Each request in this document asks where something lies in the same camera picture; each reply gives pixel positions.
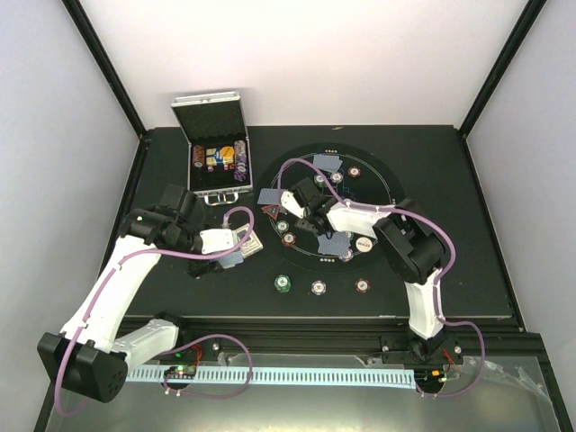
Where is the dealt blue card bottom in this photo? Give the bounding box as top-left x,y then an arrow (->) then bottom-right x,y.
317,232 -> 351,257

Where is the dealt blue card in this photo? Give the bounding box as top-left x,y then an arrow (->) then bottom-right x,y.
256,188 -> 284,206
312,154 -> 334,172
317,232 -> 351,257

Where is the blue patterned card deck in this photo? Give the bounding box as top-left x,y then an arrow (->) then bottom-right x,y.
217,250 -> 244,269

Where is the red triangular all-in marker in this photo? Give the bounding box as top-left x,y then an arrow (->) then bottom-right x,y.
261,204 -> 281,221

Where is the blue white poker chip stack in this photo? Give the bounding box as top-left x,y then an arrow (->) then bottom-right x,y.
310,281 -> 327,295

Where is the dealt blue card top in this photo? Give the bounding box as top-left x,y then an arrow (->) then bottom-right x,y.
312,154 -> 334,172

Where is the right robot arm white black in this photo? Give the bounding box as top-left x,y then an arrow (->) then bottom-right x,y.
283,194 -> 455,365

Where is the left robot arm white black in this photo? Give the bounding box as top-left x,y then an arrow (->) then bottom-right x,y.
38,204 -> 241,415

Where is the white dealer button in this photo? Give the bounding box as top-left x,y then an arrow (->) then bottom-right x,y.
355,237 -> 374,253

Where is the round black poker mat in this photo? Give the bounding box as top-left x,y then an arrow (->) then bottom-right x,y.
256,143 -> 405,274

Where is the white playing card box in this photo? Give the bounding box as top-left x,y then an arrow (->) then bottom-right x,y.
240,231 -> 264,258

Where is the green poker chip stack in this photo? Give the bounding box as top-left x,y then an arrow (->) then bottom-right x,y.
274,274 -> 292,293

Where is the brown poker chip stack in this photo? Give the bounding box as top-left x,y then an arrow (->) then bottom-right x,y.
355,278 -> 371,293

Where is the left controller board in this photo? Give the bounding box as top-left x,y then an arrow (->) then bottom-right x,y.
164,364 -> 197,379

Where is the controller board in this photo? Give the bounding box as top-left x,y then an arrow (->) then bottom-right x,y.
164,364 -> 197,379
415,369 -> 461,384

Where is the aluminium poker case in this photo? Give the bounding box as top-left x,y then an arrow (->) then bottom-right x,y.
171,90 -> 253,206

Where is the purple chip row in case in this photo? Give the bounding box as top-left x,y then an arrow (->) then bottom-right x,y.
234,140 -> 249,184

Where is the blue yellow card box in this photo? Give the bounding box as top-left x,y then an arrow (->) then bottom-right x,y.
205,147 -> 235,167

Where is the brown chip row in case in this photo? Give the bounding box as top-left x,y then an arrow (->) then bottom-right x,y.
192,145 -> 206,169

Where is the yellow big blind button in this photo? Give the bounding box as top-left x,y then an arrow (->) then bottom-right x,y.
220,146 -> 235,163

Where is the right controller board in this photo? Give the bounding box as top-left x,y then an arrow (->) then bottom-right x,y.
415,369 -> 461,384

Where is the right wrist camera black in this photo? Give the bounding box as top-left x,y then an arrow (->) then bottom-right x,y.
280,178 -> 328,219

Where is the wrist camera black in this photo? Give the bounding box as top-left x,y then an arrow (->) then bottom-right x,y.
157,184 -> 197,221
280,178 -> 328,219

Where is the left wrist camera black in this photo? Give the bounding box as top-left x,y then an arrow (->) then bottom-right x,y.
157,184 -> 197,221

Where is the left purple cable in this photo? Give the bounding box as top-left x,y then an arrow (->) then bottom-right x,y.
53,206 -> 256,415

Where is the white slotted cable duct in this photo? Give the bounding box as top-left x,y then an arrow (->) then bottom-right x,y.
126,364 -> 416,390

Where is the black aluminium mounting rail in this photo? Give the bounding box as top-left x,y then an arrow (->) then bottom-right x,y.
121,312 -> 546,358

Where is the black frame post left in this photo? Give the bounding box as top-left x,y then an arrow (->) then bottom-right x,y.
61,0 -> 147,138

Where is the black frame post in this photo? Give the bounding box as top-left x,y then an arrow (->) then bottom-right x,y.
458,0 -> 547,139
61,0 -> 147,138

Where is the black frame post right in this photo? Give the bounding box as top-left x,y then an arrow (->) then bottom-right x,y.
458,0 -> 547,139

